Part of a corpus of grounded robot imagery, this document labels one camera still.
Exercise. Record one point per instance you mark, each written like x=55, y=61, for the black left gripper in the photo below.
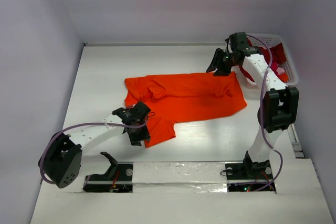
x=136, y=140

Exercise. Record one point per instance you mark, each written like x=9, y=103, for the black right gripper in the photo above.
x=220, y=63

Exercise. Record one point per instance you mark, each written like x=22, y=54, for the orange t shirt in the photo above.
x=181, y=98

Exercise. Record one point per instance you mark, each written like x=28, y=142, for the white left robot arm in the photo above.
x=60, y=163

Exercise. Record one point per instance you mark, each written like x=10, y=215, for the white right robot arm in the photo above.
x=278, y=103

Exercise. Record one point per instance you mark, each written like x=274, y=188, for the white plastic basket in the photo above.
x=272, y=40

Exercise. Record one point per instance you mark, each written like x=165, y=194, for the dark red t shirt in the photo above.
x=278, y=55

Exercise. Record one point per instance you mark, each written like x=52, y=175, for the pink cloth in basket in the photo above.
x=277, y=69

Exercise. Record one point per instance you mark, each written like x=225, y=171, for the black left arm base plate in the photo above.
x=117, y=179

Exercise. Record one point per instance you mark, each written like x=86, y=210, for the metal rail right table edge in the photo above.
x=296, y=145

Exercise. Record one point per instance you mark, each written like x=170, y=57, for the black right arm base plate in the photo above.
x=241, y=179

